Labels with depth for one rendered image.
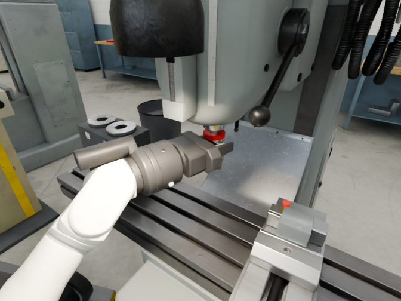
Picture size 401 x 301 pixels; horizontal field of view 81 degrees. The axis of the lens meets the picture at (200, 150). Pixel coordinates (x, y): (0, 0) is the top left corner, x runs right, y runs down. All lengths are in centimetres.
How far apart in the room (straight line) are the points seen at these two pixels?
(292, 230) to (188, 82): 34
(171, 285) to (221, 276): 17
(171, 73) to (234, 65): 9
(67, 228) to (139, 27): 28
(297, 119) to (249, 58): 49
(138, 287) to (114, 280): 109
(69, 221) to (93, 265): 156
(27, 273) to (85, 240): 8
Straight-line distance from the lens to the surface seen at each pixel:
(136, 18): 18
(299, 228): 51
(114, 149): 41
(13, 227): 243
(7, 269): 160
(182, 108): 35
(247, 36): 35
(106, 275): 184
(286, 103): 82
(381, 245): 230
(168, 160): 41
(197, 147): 45
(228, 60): 35
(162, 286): 71
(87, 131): 82
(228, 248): 63
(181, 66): 34
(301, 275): 51
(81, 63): 778
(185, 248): 63
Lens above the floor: 148
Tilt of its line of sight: 30 degrees down
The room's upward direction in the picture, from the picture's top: straight up
